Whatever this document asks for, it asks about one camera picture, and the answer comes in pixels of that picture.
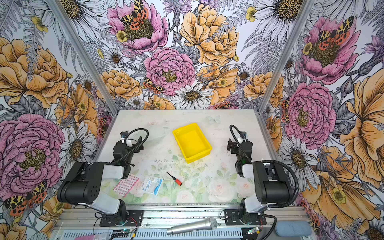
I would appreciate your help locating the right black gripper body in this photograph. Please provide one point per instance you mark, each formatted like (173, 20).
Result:
(235, 148)

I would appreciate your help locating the grey blue pad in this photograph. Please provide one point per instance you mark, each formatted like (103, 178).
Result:
(293, 229)

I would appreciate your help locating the red handled small screwdriver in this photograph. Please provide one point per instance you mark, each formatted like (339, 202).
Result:
(177, 181)

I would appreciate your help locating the yellow plastic bin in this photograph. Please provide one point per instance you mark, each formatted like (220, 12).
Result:
(192, 142)

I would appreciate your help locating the aluminium front rail frame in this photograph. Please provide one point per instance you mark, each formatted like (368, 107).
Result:
(152, 220)

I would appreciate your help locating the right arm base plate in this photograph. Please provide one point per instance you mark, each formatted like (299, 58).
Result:
(234, 217)

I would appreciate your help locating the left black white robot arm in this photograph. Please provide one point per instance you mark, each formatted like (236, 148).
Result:
(82, 184)

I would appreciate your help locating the green circuit board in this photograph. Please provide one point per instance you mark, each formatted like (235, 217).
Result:
(253, 231)

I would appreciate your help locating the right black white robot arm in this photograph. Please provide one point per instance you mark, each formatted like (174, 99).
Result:
(276, 185)

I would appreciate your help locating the white blue wipe packet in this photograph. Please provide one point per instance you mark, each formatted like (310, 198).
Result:
(152, 185)

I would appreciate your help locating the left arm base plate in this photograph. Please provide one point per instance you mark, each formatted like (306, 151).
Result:
(132, 218)

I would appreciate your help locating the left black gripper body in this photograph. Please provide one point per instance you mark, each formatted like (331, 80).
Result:
(133, 145)

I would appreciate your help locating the pink patterned packet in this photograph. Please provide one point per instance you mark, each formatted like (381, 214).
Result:
(124, 186)

